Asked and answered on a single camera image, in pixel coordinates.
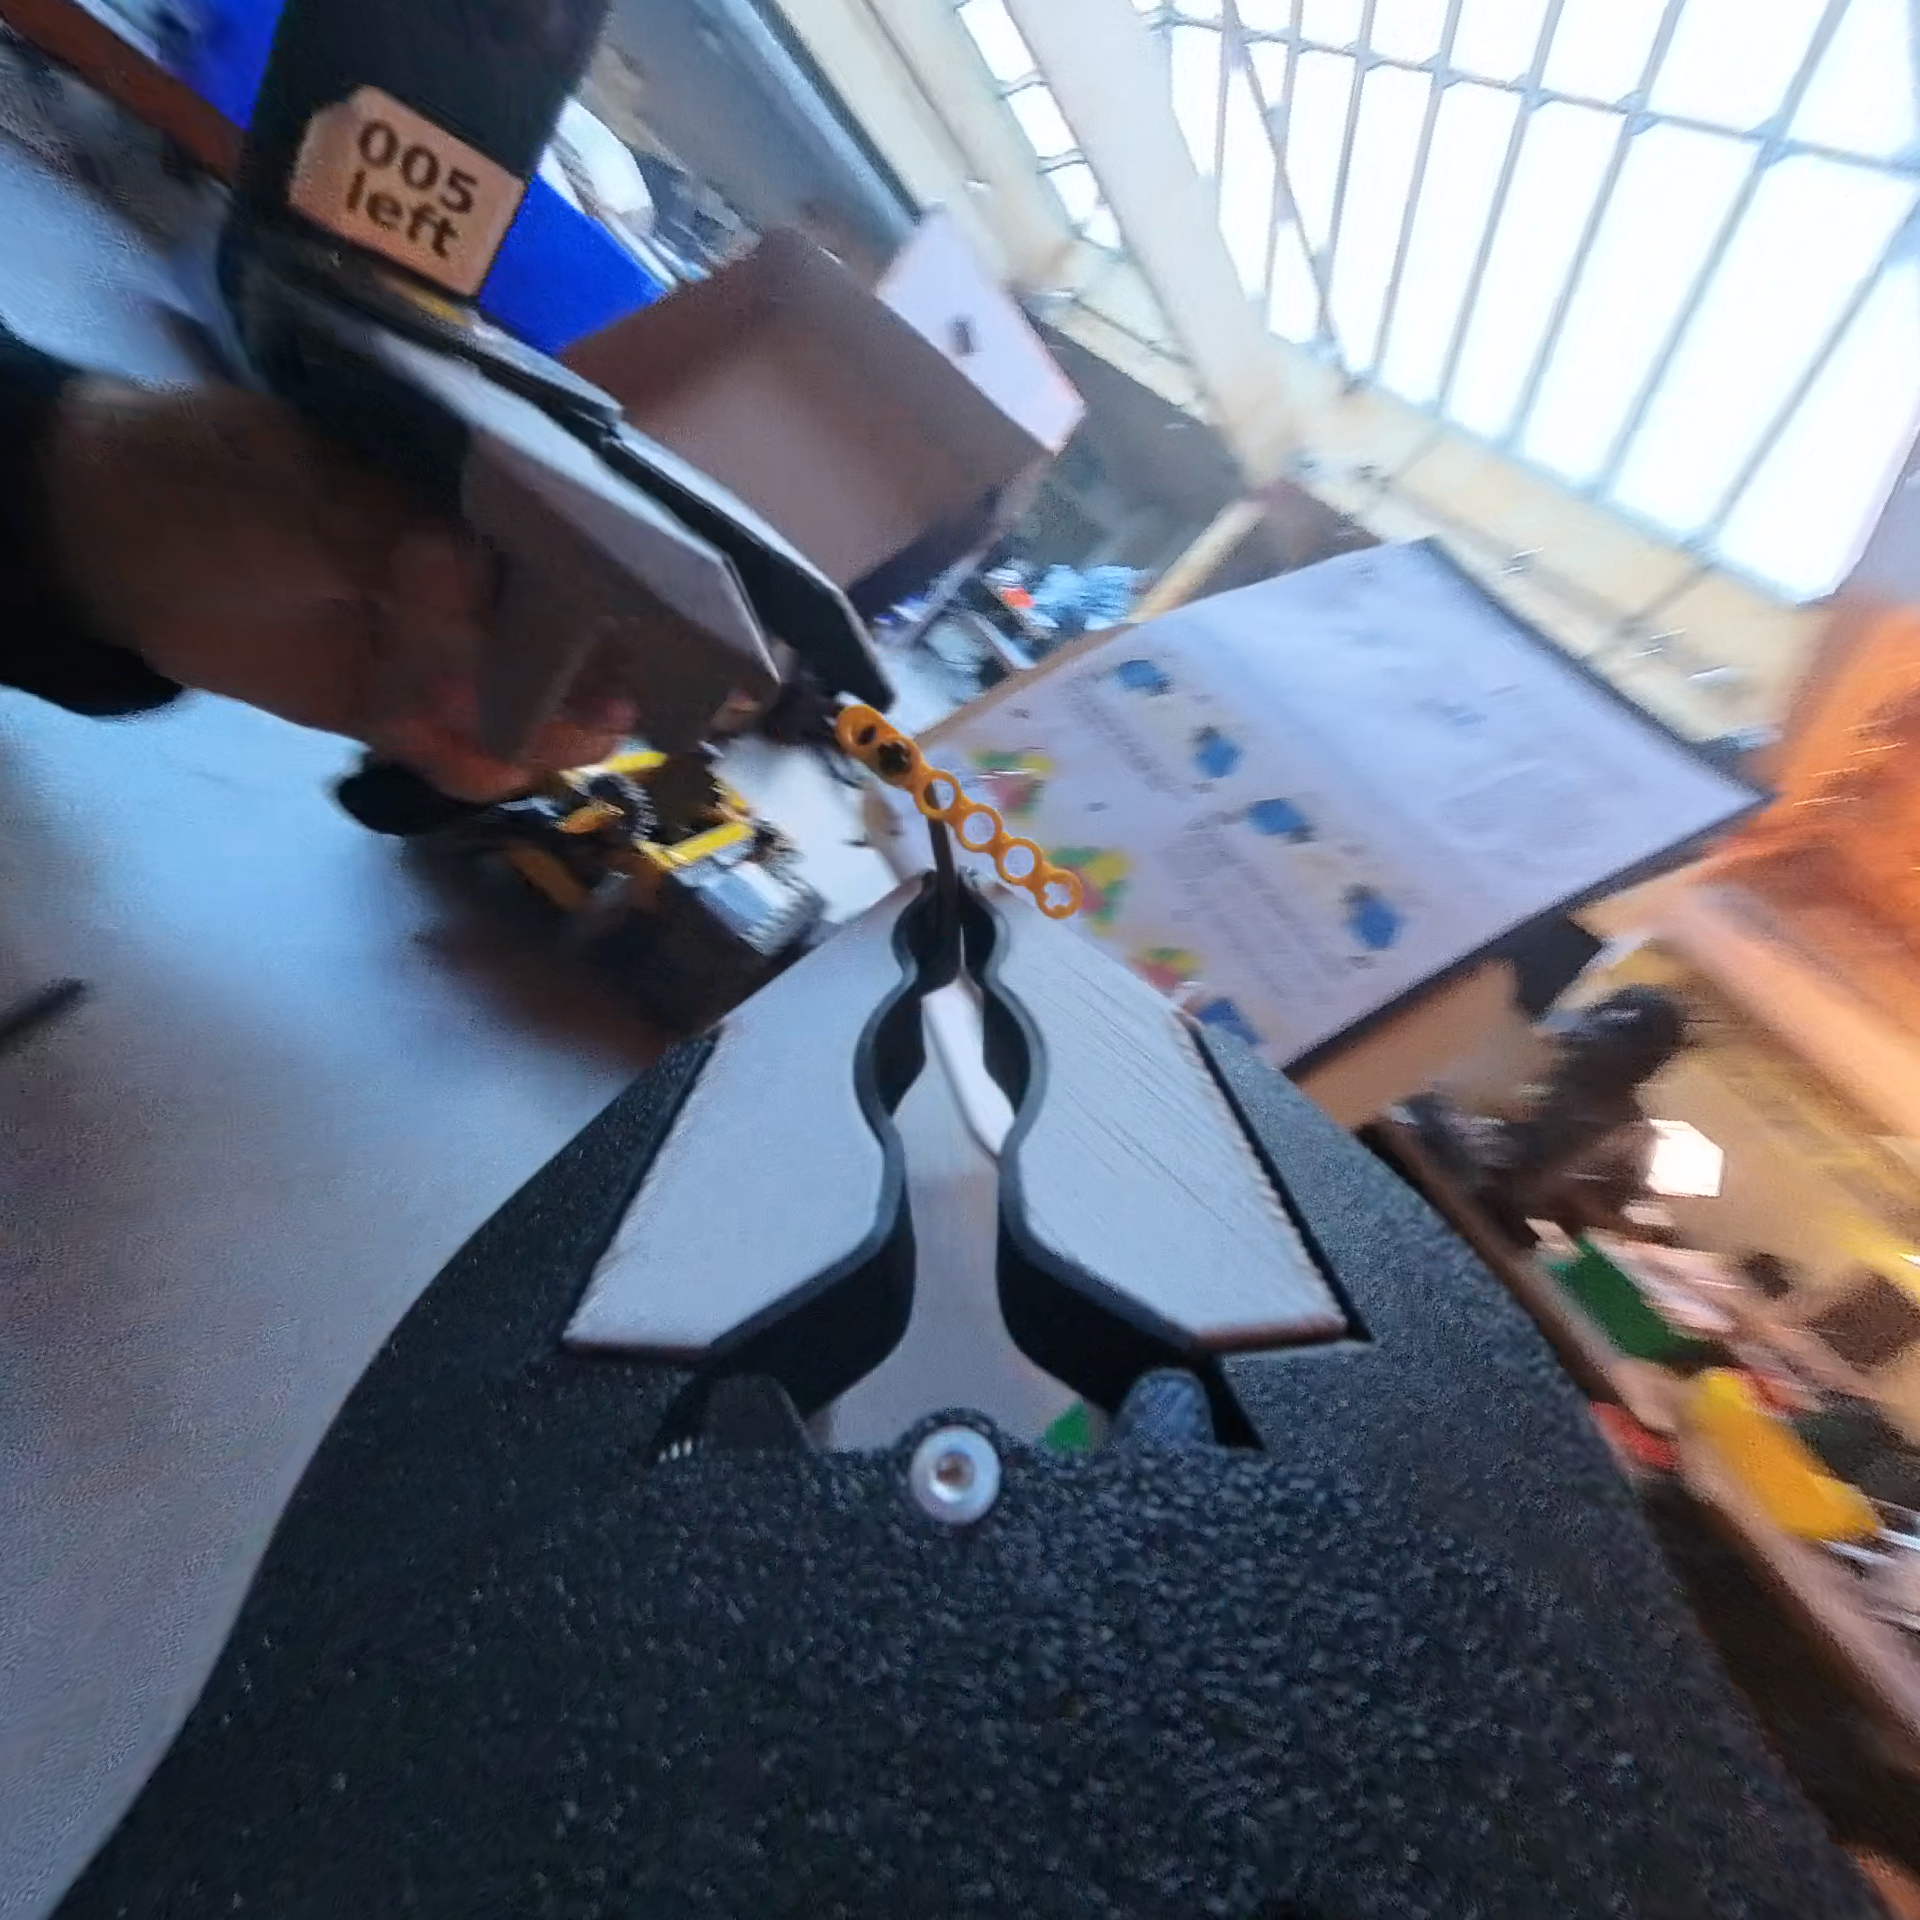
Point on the white board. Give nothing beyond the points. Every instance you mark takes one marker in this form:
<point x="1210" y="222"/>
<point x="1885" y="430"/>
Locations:
<point x="989" y="340"/>

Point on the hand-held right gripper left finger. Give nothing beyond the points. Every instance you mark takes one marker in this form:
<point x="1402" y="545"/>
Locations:
<point x="749" y="1202"/>

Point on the black yellow toy block vehicle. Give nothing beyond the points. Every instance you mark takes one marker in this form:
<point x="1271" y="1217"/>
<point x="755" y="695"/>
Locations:
<point x="675" y="886"/>

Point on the person's left hand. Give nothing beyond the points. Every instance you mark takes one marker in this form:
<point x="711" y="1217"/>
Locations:
<point x="271" y="570"/>

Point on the printed instruction sheet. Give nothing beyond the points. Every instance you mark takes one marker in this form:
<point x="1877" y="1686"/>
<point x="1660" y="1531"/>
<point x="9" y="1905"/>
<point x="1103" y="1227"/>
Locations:
<point x="1349" y="780"/>

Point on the person's left forearm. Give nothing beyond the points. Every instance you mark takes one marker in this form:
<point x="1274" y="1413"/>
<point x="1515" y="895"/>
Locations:
<point x="60" y="599"/>

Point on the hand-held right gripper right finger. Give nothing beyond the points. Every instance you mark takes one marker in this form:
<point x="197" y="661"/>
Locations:
<point x="1155" y="1186"/>

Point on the small green storage bin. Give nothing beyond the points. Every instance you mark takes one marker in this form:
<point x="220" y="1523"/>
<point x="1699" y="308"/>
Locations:
<point x="1621" y="1306"/>

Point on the brown cardboard box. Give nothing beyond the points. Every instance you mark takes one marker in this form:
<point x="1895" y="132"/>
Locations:
<point x="809" y="405"/>

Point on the red storage bin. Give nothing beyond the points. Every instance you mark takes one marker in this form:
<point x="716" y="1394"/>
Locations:
<point x="1634" y="1442"/>

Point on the yellow thin holed block beam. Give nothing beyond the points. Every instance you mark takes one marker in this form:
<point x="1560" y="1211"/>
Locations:
<point x="961" y="803"/>

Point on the instruction sheet on stand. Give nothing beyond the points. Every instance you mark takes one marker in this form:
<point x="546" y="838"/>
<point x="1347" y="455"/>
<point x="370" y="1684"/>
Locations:
<point x="1424" y="1037"/>

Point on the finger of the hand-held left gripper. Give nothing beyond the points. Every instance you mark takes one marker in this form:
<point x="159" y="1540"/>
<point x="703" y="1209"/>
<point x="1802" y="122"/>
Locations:
<point x="600" y="570"/>
<point x="764" y="586"/>

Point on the yellow storage bin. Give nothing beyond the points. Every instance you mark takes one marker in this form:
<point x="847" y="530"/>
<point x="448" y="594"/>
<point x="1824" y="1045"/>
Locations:
<point x="1778" y="1463"/>

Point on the grey desk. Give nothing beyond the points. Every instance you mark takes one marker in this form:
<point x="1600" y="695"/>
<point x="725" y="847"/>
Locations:
<point x="225" y="1125"/>

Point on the blue storage bin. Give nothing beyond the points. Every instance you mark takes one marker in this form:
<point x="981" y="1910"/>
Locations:
<point x="570" y="278"/>

